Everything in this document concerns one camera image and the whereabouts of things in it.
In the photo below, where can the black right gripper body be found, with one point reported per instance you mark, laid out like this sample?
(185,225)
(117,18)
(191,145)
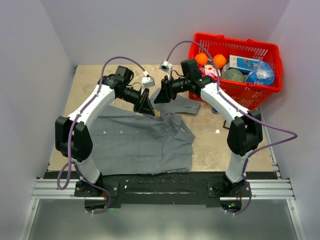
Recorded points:
(172,87)

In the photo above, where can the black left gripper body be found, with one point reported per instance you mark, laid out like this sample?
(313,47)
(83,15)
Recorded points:
(137,105)

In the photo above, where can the gold brooch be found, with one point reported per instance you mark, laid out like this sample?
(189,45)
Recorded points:
(157,113)

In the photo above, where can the grey button-up shirt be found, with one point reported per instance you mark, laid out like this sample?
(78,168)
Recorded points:
(128,143)

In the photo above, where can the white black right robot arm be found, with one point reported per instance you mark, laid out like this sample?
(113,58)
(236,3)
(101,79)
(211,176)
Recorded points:
(244,134)

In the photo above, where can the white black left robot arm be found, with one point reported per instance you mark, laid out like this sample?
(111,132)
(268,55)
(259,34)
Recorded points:
(72,133)

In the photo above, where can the pink white small box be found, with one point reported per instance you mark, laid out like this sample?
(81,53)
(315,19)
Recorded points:
(209,70)

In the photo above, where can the orange fruit left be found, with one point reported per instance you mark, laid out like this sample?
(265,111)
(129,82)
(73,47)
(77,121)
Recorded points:
(201,59)

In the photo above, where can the orange fruit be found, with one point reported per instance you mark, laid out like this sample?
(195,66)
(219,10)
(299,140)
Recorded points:
(201,59)
(219,60)

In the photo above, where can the blue silver drink can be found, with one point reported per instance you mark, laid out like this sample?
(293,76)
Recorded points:
(214,110)

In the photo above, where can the orange fruit right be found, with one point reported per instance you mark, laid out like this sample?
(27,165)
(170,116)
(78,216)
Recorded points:
(219,60)

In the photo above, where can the green melon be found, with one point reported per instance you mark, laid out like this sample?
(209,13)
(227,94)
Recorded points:
(233,75)

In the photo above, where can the white blue light bulb box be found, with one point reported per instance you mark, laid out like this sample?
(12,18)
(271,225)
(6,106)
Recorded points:
(243,64)

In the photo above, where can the red plastic shopping basket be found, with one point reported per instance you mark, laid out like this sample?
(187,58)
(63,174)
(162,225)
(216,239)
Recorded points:
(248,95)

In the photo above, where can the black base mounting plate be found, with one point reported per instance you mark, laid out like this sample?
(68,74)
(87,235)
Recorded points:
(193,188)

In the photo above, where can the blue plastic bag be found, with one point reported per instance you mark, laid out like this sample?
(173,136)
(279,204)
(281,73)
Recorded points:
(261,74)

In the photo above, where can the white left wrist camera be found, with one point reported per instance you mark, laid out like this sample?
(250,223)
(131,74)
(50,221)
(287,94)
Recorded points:
(148,82)

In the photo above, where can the black rectangular frame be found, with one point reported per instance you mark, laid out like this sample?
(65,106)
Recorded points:
(225,126)

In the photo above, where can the aluminium frame rail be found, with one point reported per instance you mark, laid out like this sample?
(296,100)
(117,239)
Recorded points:
(44,189)

